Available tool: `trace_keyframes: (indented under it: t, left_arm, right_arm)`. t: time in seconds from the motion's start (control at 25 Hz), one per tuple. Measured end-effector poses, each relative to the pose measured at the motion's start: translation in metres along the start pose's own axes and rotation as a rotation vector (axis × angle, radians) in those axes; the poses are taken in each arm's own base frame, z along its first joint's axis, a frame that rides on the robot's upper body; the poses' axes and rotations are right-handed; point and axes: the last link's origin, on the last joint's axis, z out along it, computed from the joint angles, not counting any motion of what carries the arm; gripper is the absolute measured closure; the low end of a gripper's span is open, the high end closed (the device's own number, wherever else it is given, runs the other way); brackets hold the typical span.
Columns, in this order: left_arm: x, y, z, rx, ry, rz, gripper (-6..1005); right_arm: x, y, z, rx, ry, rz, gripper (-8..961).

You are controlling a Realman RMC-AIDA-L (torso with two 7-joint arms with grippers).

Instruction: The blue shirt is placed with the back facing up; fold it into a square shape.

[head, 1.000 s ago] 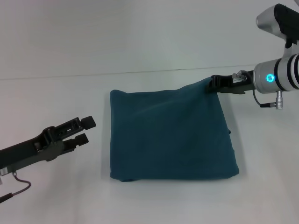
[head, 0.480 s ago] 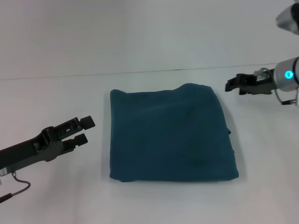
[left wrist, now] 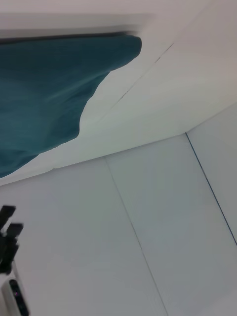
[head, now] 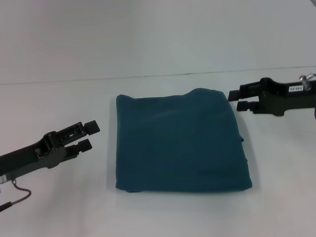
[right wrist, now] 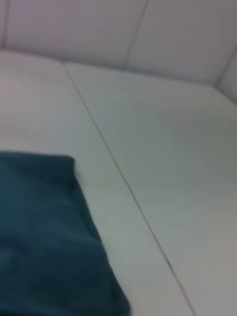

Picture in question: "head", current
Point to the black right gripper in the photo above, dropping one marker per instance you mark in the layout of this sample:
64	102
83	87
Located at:
284	98

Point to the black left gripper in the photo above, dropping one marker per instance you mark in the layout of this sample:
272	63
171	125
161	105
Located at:
27	153

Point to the teal blue t-shirt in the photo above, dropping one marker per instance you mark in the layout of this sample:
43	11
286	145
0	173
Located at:
177	140

